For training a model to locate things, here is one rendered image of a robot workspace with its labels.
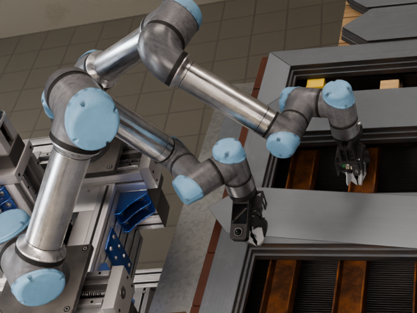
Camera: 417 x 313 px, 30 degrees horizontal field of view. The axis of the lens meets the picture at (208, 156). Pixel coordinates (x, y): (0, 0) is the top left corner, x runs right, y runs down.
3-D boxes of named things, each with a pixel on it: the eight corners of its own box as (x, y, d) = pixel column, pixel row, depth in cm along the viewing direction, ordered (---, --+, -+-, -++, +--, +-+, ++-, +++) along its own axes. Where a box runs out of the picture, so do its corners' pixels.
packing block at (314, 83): (326, 85, 269) (324, 76, 266) (324, 94, 265) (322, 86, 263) (309, 86, 271) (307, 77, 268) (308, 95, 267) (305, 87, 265)
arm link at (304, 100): (270, 107, 199) (311, 110, 194) (285, 79, 205) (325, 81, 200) (277, 130, 204) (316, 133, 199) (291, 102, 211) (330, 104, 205)
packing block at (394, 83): (400, 88, 257) (399, 79, 255) (399, 98, 254) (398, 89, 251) (381, 89, 259) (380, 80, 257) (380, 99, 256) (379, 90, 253)
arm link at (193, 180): (170, 189, 199) (206, 167, 201) (190, 213, 190) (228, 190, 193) (161, 167, 193) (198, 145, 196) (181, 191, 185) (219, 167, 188)
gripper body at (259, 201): (269, 205, 210) (259, 174, 202) (263, 230, 204) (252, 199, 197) (242, 205, 213) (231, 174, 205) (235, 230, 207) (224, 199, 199)
